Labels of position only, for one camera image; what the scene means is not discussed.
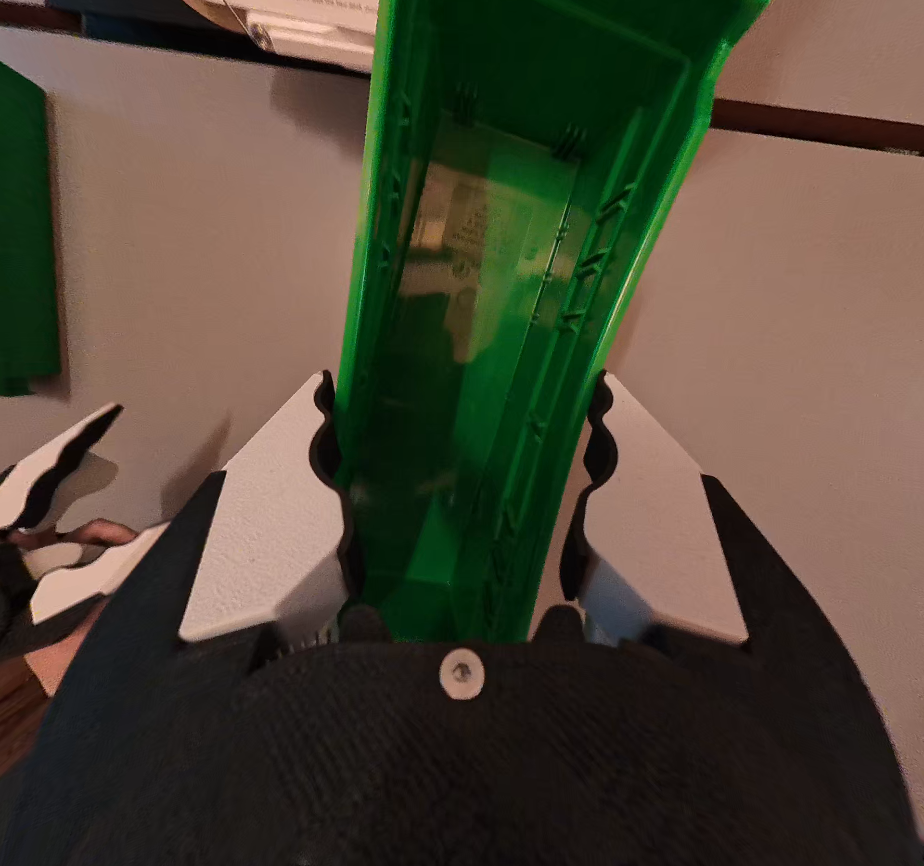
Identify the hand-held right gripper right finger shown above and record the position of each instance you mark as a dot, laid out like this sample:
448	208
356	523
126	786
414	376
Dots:
664	549

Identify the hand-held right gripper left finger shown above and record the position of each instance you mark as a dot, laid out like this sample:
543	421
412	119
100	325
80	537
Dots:
260	549

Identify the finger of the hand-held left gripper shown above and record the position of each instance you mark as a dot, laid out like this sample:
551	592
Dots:
94	577
51	476

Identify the green plastic bin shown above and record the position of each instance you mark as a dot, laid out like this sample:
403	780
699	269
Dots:
26	231
506	159

